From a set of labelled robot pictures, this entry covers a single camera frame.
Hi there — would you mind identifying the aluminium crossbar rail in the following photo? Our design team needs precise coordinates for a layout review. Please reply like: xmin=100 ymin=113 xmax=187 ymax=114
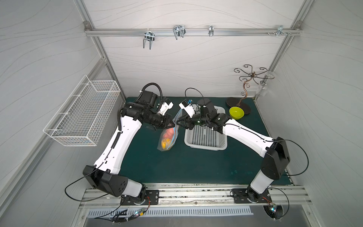
xmin=85 ymin=27 xmax=303 ymax=37

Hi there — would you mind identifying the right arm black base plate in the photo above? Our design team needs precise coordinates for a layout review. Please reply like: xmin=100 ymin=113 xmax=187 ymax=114
xmin=230 ymin=188 xmax=272 ymax=204

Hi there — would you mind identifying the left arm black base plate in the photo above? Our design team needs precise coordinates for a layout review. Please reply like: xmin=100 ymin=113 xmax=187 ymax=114
xmin=120 ymin=189 xmax=159 ymax=206

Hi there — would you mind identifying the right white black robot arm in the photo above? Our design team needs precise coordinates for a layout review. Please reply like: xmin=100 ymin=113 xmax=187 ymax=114
xmin=177 ymin=98 xmax=290 ymax=203

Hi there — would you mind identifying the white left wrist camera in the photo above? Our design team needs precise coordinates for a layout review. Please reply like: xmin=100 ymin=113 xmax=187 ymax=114
xmin=157 ymin=98 xmax=174 ymax=115

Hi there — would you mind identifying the clear zip-top bag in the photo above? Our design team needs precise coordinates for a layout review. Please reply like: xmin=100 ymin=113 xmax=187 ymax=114
xmin=157 ymin=109 xmax=182 ymax=151

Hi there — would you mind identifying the white wire wall basket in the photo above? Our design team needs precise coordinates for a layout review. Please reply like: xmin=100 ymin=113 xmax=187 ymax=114
xmin=43 ymin=75 xmax=121 ymax=147

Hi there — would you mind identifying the green plastic bowl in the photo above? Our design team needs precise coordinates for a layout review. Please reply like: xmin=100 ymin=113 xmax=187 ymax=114
xmin=229 ymin=107 xmax=245 ymax=120

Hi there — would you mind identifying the metal hook small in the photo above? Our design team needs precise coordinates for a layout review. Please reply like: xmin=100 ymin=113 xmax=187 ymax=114
xmin=209 ymin=25 xmax=214 ymax=37

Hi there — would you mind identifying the metal bracket right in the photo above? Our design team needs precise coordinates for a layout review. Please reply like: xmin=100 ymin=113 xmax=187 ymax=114
xmin=266 ymin=26 xmax=292 ymax=37

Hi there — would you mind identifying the white vented cable duct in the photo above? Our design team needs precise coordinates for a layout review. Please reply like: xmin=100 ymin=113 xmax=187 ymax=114
xmin=87 ymin=206 xmax=253 ymax=219

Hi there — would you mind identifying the white perforated plastic basket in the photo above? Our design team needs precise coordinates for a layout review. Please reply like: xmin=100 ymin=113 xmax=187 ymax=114
xmin=184 ymin=104 xmax=228 ymax=151

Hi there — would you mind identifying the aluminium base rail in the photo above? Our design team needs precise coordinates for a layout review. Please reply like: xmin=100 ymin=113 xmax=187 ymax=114
xmin=79 ymin=184 xmax=312 ymax=209

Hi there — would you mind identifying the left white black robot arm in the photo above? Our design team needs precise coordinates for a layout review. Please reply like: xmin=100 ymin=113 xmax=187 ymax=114
xmin=83 ymin=91 xmax=174 ymax=204

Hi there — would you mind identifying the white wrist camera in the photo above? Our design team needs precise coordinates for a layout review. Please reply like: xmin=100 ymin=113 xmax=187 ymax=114
xmin=179 ymin=99 xmax=195 ymax=118
xmin=157 ymin=98 xmax=174 ymax=115

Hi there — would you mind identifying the bronze wire jewelry stand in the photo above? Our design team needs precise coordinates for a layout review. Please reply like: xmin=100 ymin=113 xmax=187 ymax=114
xmin=226 ymin=64 xmax=268 ymax=115

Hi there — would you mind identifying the dark green table mat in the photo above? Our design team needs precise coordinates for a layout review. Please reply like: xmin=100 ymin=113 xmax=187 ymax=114
xmin=111 ymin=96 xmax=292 ymax=185

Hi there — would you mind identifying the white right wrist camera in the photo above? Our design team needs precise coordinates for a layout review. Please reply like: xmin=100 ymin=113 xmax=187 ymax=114
xmin=179 ymin=99 xmax=195 ymax=118

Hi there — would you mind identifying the yellow peach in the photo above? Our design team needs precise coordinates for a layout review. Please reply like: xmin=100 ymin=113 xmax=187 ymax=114
xmin=161 ymin=138 xmax=171 ymax=150

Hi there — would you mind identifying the metal hook middle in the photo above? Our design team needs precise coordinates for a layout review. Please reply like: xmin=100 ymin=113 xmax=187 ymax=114
xmin=173 ymin=25 xmax=186 ymax=40

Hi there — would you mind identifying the metal hook left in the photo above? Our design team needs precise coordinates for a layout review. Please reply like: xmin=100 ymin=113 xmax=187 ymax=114
xmin=143 ymin=31 xmax=155 ymax=50

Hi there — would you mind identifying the pink peach top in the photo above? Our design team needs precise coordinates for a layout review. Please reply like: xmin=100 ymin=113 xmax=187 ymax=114
xmin=163 ymin=128 xmax=175 ymax=140

